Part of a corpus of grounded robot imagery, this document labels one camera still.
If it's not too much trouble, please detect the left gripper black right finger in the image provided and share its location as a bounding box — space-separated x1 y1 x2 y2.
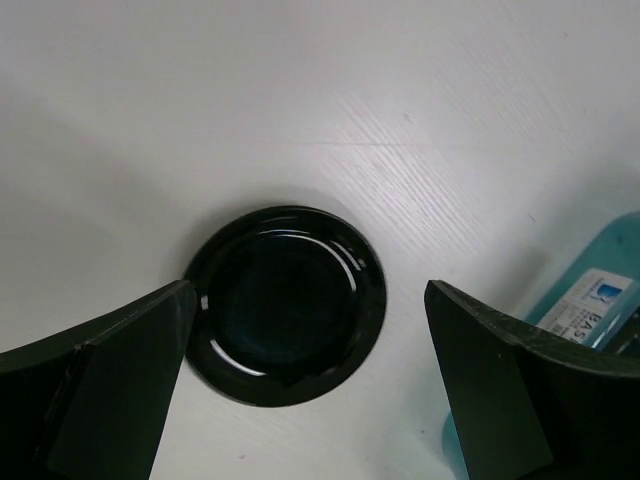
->
424 280 639 479

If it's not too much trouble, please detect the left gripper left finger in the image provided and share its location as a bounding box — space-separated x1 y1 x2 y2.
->
1 281 197 479

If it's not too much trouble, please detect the white label on bin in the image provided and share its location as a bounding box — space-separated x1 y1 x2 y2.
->
537 268 639 349

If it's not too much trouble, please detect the teal transparent plastic bin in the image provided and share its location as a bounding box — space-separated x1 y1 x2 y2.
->
424 213 639 479

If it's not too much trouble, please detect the black plate front left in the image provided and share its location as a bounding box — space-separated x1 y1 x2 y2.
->
184 205 387 408

